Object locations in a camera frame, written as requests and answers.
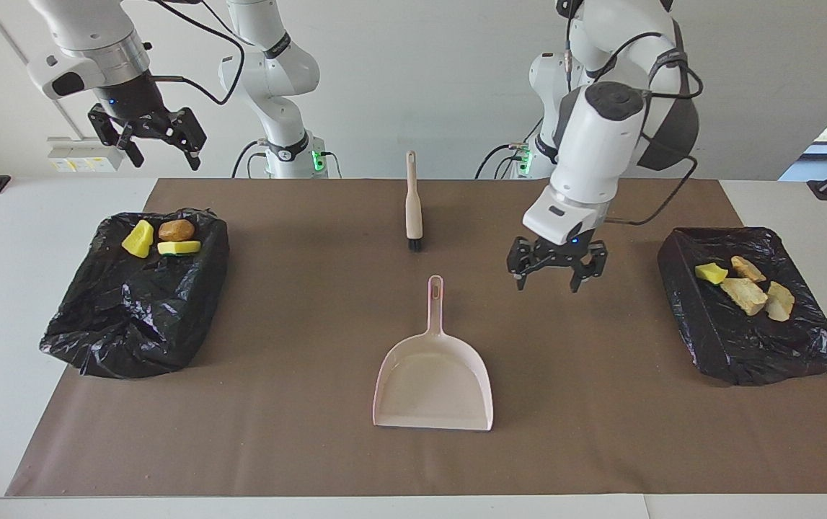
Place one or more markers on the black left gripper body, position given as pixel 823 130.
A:
pixel 557 254

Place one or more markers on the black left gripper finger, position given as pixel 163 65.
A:
pixel 519 280
pixel 577 282

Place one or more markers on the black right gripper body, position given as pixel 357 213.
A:
pixel 140 108

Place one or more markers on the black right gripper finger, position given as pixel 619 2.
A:
pixel 133 153
pixel 193 157

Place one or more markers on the brown bread roll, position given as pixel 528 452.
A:
pixel 177 230

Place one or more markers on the yellow sponge wedge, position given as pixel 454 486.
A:
pixel 139 238

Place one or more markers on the notched yellow sponge piece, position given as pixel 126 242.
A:
pixel 179 248

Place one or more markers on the beige hand brush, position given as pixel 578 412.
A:
pixel 413 205

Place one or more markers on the beige plastic dustpan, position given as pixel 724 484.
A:
pixel 435 382

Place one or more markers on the small yellow sponge piece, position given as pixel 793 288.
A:
pixel 711 273

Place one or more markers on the large toy croissant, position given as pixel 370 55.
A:
pixel 743 295

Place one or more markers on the small toy croissant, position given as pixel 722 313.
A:
pixel 748 268

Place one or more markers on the pale bread chunk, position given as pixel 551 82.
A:
pixel 780 301

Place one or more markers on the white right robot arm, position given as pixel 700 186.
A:
pixel 269 72

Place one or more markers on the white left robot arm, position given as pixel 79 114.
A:
pixel 600 130

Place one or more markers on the crumpled black bagged bin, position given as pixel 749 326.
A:
pixel 132 317

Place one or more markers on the empty black bagged bin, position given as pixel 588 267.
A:
pixel 737 339

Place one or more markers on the brown paper table mat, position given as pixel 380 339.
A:
pixel 413 461

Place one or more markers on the white wall socket box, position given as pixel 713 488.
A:
pixel 67 155

